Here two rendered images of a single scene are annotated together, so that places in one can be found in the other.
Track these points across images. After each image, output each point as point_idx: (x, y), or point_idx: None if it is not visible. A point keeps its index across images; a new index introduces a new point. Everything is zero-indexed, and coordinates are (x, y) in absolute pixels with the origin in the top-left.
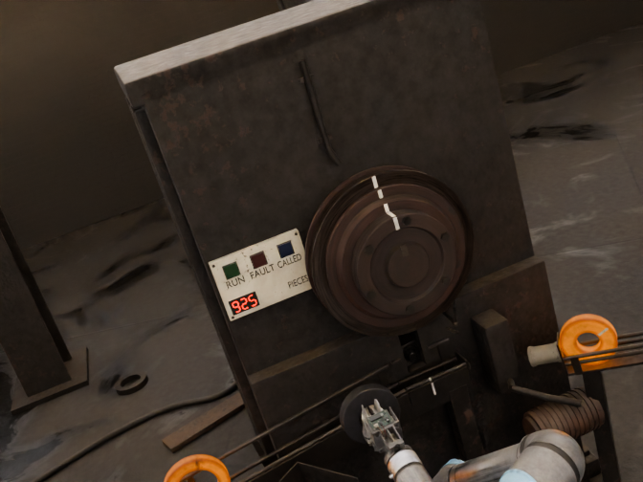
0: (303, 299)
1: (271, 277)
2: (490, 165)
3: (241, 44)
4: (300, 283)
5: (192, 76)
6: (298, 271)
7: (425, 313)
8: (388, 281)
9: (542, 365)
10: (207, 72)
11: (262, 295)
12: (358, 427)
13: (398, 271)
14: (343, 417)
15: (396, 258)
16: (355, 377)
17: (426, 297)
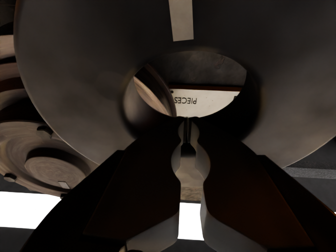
0: (186, 73)
1: (209, 113)
2: None
3: None
4: (183, 98)
5: (193, 198)
6: (181, 108)
7: (11, 69)
8: (84, 159)
9: None
10: (186, 197)
11: (226, 103)
12: (286, 104)
13: (71, 174)
14: (301, 158)
15: (74, 182)
16: None
17: (17, 133)
